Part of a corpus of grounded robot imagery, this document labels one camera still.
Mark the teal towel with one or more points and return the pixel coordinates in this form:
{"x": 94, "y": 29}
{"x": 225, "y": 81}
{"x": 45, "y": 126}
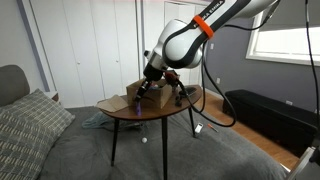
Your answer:
{"x": 95, "y": 120}

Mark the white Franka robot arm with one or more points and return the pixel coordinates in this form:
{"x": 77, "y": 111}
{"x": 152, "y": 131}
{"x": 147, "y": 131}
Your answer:
{"x": 186, "y": 43}

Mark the white remote control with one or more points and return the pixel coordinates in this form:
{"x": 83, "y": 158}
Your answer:
{"x": 199, "y": 128}

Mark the oval wooden table black legs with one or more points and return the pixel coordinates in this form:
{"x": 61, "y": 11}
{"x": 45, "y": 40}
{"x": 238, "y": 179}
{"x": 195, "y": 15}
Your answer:
{"x": 150, "y": 112}

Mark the brown paper sheet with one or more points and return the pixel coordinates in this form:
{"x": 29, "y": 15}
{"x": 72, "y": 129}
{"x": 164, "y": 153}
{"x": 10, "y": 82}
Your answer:
{"x": 111, "y": 104}

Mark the purple marker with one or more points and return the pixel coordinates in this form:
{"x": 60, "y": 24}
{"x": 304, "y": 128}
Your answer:
{"x": 138, "y": 109}

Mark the open cardboard box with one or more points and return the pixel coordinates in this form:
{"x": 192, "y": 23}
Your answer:
{"x": 160, "y": 96}

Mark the white light switch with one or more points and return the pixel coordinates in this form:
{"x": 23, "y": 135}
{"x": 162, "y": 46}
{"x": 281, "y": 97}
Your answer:
{"x": 211, "y": 46}

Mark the grey plaid pillow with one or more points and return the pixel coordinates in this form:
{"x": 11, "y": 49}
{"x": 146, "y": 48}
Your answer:
{"x": 40, "y": 111}

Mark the white wall outlet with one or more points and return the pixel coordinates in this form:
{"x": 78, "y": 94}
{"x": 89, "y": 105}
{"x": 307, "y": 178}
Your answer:
{"x": 289, "y": 102}
{"x": 218, "y": 80}

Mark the grey rug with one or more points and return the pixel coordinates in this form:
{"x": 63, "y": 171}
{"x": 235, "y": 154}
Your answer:
{"x": 206, "y": 156}

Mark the black upholstered bench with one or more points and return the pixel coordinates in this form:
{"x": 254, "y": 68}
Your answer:
{"x": 266, "y": 115}

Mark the small white ball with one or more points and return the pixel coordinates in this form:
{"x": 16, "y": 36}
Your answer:
{"x": 144, "y": 140}

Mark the grey armchair back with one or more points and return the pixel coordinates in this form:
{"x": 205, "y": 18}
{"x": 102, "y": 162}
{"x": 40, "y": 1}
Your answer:
{"x": 11, "y": 85}

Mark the black wrist camera red mount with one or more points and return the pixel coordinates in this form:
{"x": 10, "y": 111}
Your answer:
{"x": 171, "y": 78}

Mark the narrow white closet doors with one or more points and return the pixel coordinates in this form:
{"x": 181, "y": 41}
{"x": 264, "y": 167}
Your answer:
{"x": 151, "y": 26}

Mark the white nightstand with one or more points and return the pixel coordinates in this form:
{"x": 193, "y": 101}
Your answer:
{"x": 53, "y": 96}

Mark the grey dash patterned pillow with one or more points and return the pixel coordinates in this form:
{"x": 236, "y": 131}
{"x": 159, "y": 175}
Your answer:
{"x": 20, "y": 150}

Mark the small black object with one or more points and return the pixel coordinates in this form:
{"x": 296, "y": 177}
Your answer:
{"x": 178, "y": 101}

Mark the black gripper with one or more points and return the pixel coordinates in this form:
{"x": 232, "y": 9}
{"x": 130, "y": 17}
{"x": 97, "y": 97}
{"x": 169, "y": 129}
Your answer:
{"x": 153, "y": 73}

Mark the wide white closet doors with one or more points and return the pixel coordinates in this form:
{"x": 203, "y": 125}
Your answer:
{"x": 86, "y": 50}

